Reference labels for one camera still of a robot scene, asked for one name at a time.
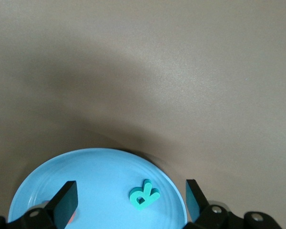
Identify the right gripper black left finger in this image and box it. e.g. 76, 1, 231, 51
0, 180, 78, 229

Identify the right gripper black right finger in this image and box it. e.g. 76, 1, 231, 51
182, 178, 283, 229

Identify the red uppercase foam letter Q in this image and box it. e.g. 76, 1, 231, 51
41, 200, 77, 224

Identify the teal uppercase foam letter R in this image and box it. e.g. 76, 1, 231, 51
129, 178, 161, 211

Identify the blue round plate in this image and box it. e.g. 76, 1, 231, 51
7, 148, 188, 229

